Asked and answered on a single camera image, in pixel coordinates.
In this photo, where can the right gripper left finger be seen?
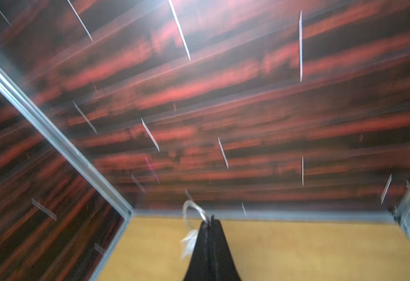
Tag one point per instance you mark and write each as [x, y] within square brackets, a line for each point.
[198, 269]

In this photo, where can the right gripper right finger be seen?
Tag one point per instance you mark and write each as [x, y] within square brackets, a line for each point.
[221, 263]

